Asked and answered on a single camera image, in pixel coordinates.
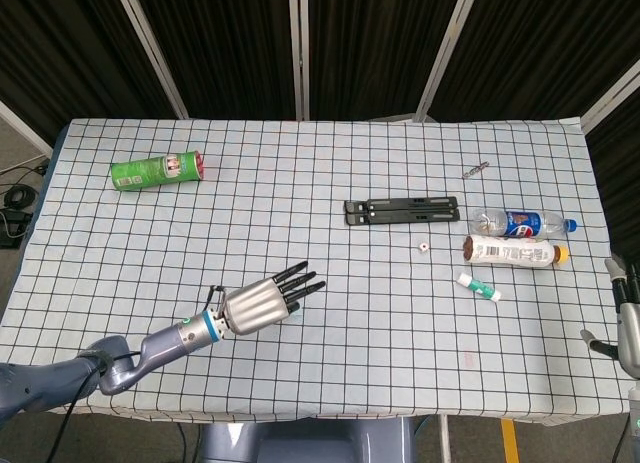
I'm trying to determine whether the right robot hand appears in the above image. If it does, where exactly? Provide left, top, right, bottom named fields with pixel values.
left=579, top=255, right=640, bottom=379

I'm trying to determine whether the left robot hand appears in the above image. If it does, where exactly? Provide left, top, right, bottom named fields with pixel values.
left=217, top=260, right=327, bottom=337

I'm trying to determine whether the light blue checked tablecloth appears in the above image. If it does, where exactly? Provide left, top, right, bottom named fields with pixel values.
left=0, top=115, right=634, bottom=427

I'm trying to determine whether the brown drink bottle white label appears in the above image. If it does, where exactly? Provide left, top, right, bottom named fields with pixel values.
left=462, top=234, right=571, bottom=269

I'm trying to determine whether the grey robot torso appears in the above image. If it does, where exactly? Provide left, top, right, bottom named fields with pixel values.
left=199, top=416, right=416, bottom=463

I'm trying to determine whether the clear Pepsi bottle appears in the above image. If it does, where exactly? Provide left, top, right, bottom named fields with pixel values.
left=471, top=208, right=579, bottom=239

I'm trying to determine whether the white green glue stick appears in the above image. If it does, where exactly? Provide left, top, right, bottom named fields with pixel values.
left=455, top=272, right=502, bottom=303

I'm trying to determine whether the green chips can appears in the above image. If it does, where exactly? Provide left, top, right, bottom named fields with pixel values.
left=109, top=150, right=206, bottom=192

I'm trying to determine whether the black folded laptop stand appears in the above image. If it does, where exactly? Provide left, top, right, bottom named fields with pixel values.
left=343, top=196, right=461, bottom=228

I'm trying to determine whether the black power adapter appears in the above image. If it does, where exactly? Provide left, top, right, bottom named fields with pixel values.
left=0, top=209, right=30, bottom=250

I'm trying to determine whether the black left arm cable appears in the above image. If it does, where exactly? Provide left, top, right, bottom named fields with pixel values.
left=58, top=350, right=142, bottom=463

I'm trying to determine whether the black coiled cable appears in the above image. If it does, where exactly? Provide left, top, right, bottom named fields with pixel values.
left=3, top=184, right=40, bottom=210

